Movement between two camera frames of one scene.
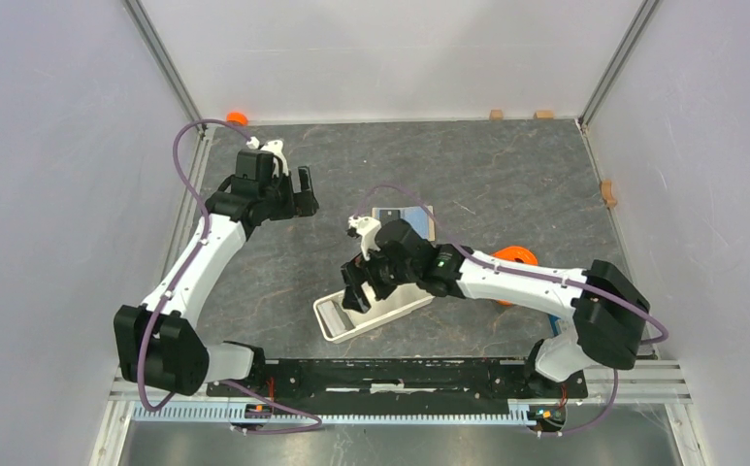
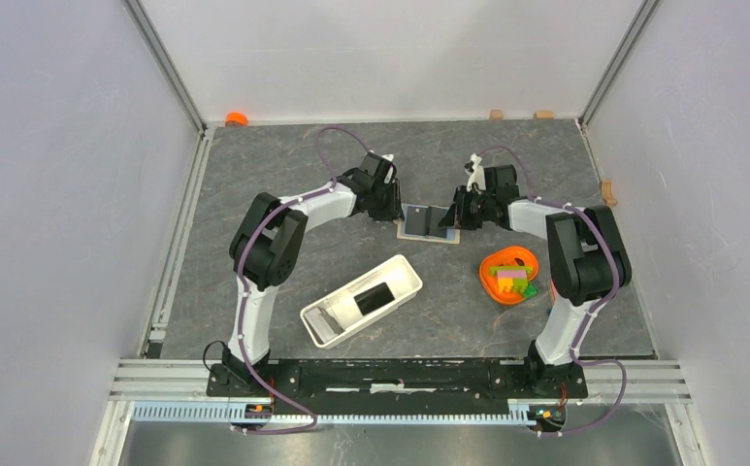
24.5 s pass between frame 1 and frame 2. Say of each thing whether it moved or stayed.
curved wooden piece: stayed
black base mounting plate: stayed
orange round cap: stayed
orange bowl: stayed
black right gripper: moved
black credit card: moved
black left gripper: moved
